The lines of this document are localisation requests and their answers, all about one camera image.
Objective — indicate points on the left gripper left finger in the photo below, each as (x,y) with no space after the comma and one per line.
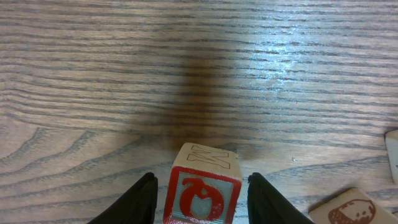
(136,206)

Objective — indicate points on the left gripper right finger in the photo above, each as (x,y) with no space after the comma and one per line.
(266,205)

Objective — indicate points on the red apple block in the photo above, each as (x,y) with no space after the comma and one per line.
(204,186)

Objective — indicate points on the yellow U block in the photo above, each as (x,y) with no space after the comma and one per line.
(351,207)

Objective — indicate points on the white picture block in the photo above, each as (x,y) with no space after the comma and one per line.
(391,142)

